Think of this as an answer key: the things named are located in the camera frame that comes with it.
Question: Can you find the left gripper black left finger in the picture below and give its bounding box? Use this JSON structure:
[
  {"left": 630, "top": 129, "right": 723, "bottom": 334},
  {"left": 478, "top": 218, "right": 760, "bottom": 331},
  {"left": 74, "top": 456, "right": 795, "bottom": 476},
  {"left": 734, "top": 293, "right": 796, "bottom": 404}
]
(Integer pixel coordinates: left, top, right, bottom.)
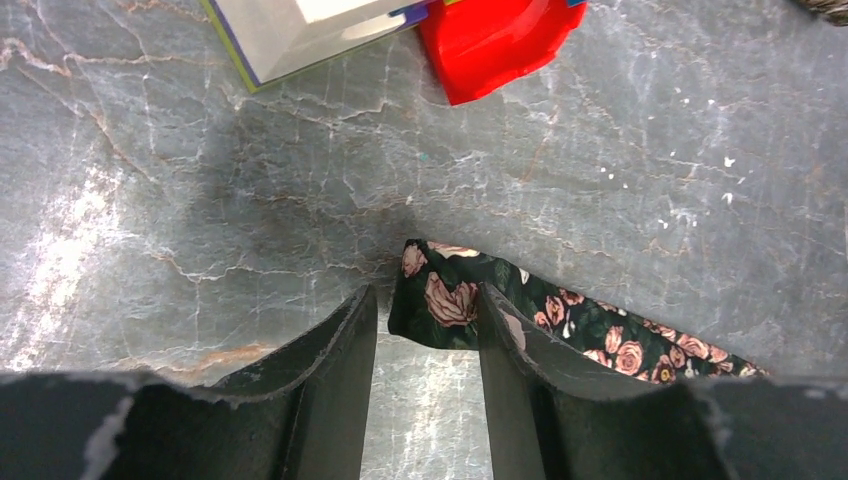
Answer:
[{"left": 1, "top": 285, "right": 378, "bottom": 479}]

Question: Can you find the colourful toy block stack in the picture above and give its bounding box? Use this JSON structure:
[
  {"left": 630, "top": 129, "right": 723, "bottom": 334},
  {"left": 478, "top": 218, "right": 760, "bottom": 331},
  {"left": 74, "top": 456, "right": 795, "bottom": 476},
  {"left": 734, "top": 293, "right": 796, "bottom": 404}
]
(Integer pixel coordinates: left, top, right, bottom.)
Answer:
[{"left": 198, "top": 0, "right": 590, "bottom": 107}]

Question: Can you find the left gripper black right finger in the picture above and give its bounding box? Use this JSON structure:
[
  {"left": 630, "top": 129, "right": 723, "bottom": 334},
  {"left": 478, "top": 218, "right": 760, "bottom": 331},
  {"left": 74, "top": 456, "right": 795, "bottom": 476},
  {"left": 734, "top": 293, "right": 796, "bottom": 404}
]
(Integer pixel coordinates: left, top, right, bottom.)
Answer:
[{"left": 477, "top": 285, "right": 847, "bottom": 479}]

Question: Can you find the black pink floral tie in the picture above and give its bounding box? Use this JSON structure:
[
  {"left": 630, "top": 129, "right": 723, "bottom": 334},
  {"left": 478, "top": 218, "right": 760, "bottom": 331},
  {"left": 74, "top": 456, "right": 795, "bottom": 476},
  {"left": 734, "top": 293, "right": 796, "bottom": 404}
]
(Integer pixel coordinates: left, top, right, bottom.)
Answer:
[{"left": 388, "top": 239, "right": 766, "bottom": 384}]

